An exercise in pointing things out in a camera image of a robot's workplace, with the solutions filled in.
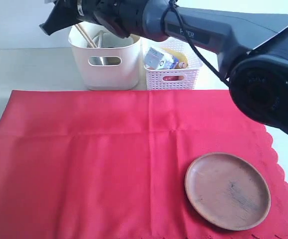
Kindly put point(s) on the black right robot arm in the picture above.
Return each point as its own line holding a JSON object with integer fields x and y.
{"x": 251, "y": 48}

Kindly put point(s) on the white woven plastic basket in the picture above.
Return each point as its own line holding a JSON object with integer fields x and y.
{"x": 154, "y": 78}

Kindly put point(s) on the red sausage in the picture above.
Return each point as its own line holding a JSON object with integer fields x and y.
{"x": 173, "y": 78}

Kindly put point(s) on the red scalloped table cloth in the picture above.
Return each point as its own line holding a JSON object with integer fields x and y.
{"x": 111, "y": 165}

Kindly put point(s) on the silver table knife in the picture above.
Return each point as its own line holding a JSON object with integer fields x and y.
{"x": 98, "y": 39}

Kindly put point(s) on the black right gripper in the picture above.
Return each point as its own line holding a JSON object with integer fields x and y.
{"x": 68, "y": 13}

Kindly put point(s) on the wooden chopstick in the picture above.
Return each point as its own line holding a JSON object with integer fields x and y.
{"x": 84, "y": 35}
{"x": 87, "y": 35}

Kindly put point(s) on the stainless steel cup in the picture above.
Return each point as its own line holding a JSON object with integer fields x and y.
{"x": 98, "y": 61}

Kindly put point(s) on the brown wooden plate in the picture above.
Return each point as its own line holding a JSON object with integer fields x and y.
{"x": 227, "y": 191}

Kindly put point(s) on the blue white milk carton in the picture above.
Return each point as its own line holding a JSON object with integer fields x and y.
{"x": 158, "y": 59}

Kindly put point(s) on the yellow lemon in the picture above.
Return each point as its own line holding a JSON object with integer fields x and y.
{"x": 182, "y": 59}

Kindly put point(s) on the cream plastic bin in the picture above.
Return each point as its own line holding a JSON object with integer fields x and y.
{"x": 124, "y": 76}

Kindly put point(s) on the white ceramic bowl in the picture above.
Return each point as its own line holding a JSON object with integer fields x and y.
{"x": 112, "y": 41}

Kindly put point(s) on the brown wooden spoon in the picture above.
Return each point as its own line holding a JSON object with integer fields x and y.
{"x": 113, "y": 60}

